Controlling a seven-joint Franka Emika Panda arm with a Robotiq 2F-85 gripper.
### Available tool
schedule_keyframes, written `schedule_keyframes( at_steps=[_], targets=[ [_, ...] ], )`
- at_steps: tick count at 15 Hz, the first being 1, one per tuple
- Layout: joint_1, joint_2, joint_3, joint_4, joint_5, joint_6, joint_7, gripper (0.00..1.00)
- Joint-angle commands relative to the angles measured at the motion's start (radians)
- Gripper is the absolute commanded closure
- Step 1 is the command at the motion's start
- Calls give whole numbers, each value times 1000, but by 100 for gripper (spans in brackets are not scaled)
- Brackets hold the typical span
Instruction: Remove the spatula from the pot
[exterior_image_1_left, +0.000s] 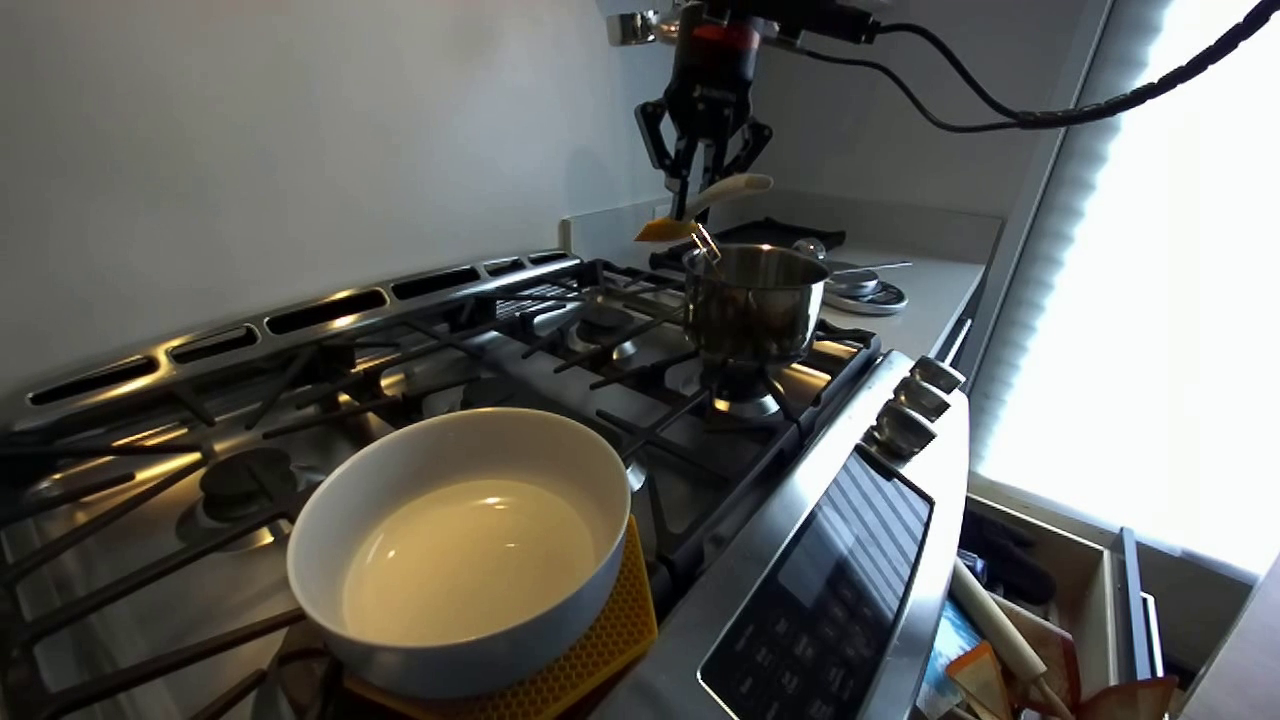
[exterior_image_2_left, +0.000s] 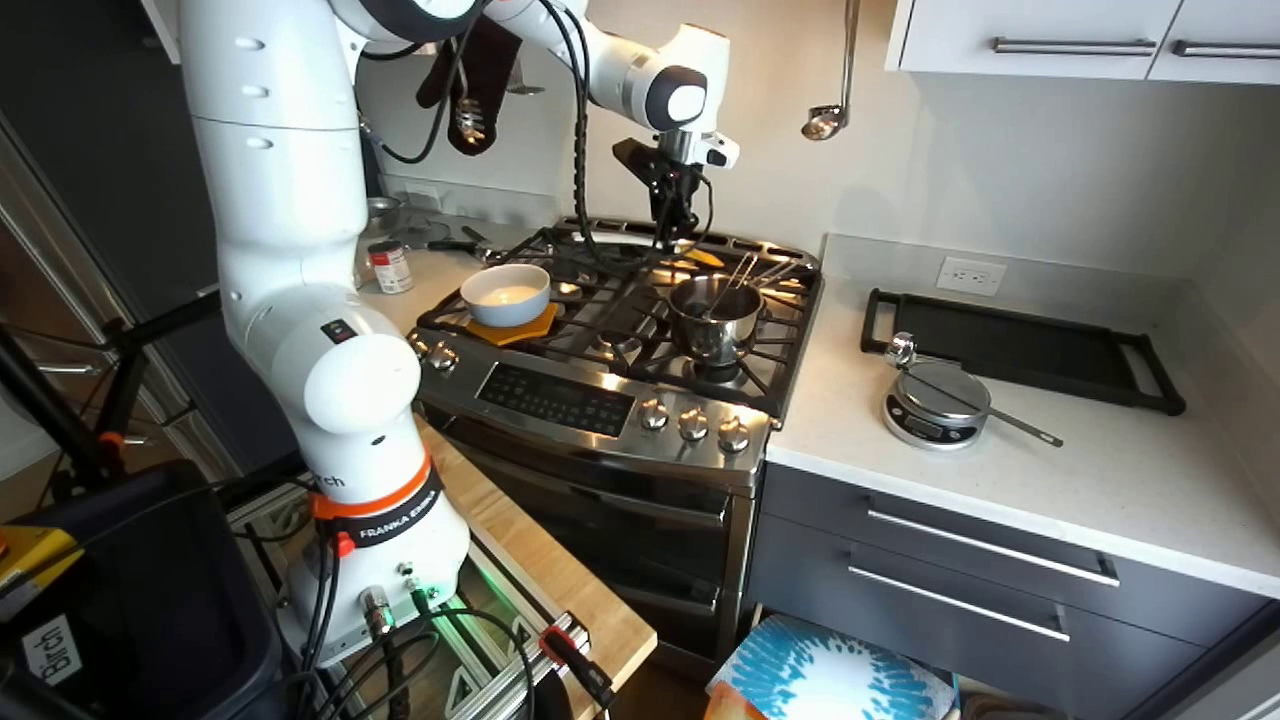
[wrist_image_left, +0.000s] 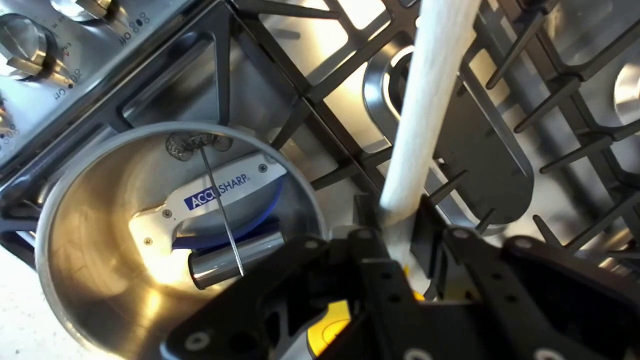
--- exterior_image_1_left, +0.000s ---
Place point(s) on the round grey pan lid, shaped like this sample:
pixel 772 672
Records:
pixel 866 288

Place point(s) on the bright window blind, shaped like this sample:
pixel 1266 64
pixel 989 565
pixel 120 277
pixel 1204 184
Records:
pixel 1175 332

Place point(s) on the wooden rolling pin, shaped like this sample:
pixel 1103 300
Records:
pixel 1002 626

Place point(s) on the white ceramic bowl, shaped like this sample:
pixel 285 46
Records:
pixel 464 563

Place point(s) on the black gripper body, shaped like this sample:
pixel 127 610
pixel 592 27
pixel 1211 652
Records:
pixel 718 72

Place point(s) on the yellow trivet mat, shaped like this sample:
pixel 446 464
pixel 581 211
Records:
pixel 618 643

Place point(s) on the wooden spatula yellow head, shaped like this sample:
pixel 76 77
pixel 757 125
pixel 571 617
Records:
pixel 731 189

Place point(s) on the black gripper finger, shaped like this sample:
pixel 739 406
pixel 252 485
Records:
pixel 744 147
pixel 673 147

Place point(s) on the stainless steel gas range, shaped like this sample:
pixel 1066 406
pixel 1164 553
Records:
pixel 443 332

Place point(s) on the small steel pot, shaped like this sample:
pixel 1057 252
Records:
pixel 753 312

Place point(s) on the open wooden drawer box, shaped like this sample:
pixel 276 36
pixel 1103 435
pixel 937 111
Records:
pixel 1066 544

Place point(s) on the silver range knob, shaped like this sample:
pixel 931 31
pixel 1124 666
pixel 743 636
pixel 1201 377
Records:
pixel 943 373
pixel 900 435
pixel 923 396

